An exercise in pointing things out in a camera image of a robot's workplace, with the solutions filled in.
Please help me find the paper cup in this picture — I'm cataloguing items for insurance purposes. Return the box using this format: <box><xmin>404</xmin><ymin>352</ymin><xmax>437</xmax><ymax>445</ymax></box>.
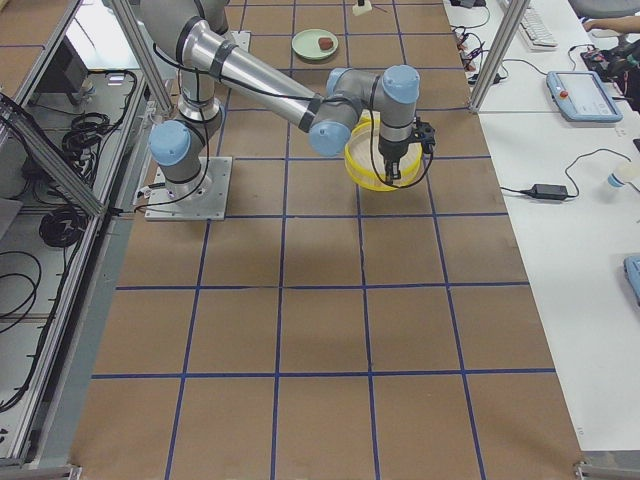
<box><xmin>603</xmin><ymin>162</ymin><xmax>639</xmax><ymax>202</ymax></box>

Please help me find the white keyboard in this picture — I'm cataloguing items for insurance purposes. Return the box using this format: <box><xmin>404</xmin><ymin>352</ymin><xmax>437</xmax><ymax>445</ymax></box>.
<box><xmin>519</xmin><ymin>7</ymin><xmax>558</xmax><ymax>51</ymax></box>

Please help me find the brown bun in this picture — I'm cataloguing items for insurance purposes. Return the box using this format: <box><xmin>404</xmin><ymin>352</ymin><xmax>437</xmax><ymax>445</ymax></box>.
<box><xmin>317</xmin><ymin>37</ymin><xmax>334</xmax><ymax>51</ymax></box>

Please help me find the blue teach pendant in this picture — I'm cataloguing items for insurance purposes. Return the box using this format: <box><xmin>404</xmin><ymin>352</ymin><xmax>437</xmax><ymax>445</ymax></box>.
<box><xmin>546</xmin><ymin>71</ymin><xmax>623</xmax><ymax>123</ymax></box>

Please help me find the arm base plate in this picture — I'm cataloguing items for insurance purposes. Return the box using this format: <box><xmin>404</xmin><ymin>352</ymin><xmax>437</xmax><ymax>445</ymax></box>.
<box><xmin>144</xmin><ymin>156</ymin><xmax>233</xmax><ymax>221</ymax></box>
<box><xmin>225</xmin><ymin>30</ymin><xmax>251</xmax><ymax>52</ymax></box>

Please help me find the aluminium frame post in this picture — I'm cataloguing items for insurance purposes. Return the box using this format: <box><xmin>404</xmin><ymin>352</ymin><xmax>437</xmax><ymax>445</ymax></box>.
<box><xmin>469</xmin><ymin>0</ymin><xmax>530</xmax><ymax>113</ymax></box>

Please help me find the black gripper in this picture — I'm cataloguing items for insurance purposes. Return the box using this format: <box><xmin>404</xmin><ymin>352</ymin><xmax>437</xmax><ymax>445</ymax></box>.
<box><xmin>357</xmin><ymin>0</ymin><xmax>436</xmax><ymax>186</ymax></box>

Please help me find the white steamed bun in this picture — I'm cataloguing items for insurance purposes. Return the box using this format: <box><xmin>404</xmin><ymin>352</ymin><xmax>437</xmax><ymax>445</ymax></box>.
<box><xmin>352</xmin><ymin>0</ymin><xmax>373</xmax><ymax>16</ymax></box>

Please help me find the light green plate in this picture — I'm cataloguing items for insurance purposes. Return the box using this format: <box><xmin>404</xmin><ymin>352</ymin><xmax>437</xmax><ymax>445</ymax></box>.
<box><xmin>291</xmin><ymin>29</ymin><xmax>339</xmax><ymax>61</ymax></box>

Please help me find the black power adapter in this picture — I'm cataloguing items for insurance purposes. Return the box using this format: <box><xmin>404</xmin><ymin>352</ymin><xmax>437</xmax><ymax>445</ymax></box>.
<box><xmin>520</xmin><ymin>184</ymin><xmax>570</xmax><ymax>201</ymax></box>

